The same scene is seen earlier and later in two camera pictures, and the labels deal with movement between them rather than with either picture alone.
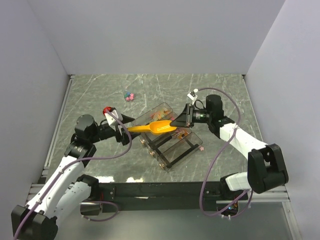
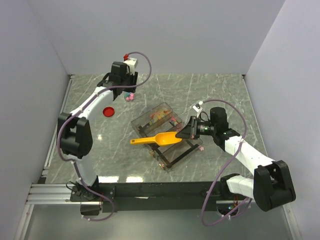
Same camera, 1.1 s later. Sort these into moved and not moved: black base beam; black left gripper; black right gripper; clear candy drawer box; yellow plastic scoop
Moved: yellow plastic scoop; black left gripper; black right gripper
Not moved: clear candy drawer box; black base beam
